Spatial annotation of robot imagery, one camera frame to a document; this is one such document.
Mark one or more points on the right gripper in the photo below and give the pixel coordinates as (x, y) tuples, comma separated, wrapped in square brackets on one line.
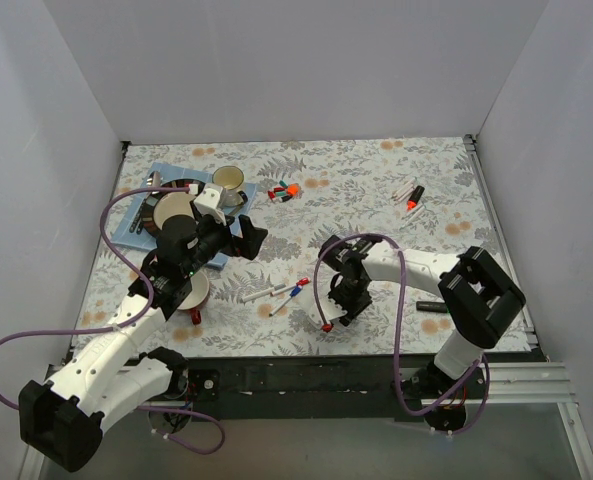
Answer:
[(349, 301)]

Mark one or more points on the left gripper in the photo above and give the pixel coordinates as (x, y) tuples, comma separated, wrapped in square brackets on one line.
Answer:
[(234, 238)]

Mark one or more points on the orange highlighter cap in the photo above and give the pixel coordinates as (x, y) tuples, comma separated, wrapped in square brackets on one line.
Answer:
[(292, 190)]

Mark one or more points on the green capped black highlighter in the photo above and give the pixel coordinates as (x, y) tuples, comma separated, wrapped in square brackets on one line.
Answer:
[(432, 307)]

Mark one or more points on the orange capped black highlighter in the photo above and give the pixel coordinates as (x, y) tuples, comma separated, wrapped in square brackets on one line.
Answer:
[(415, 197)]

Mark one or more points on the teal capped white pen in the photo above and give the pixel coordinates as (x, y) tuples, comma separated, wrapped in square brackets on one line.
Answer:
[(406, 223)]

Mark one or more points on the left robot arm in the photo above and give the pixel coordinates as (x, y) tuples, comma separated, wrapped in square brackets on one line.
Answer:
[(66, 416)]

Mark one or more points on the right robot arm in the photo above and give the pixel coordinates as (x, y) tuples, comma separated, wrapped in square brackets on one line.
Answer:
[(480, 297)]

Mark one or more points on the blue capped white pen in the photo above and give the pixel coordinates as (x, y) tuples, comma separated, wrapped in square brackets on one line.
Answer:
[(293, 293)]

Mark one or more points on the cream enamel mug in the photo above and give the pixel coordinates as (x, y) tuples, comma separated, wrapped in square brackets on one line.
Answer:
[(232, 181)]

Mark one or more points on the red cup with white inside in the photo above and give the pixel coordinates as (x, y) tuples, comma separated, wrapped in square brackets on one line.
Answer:
[(197, 298)]

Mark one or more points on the black rimmed dinner plate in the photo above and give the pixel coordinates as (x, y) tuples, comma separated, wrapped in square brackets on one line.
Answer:
[(160, 206)]

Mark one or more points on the steel spoon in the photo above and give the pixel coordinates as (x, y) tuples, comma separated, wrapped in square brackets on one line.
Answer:
[(154, 179)]

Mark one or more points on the blue tiled placemat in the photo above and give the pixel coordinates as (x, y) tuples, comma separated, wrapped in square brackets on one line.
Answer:
[(144, 241)]

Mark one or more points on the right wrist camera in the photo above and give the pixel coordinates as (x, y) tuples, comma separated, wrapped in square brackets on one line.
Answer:
[(324, 320)]

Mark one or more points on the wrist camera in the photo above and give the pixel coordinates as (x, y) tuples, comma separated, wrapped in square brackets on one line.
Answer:
[(208, 203), (324, 320)]

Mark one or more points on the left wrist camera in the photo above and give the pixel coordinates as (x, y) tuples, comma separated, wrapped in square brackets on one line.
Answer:
[(208, 203)]

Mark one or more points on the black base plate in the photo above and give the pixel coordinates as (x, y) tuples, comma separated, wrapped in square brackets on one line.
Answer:
[(294, 387)]

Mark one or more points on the aluminium frame rail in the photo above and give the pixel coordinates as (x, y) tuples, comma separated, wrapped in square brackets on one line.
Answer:
[(530, 429)]

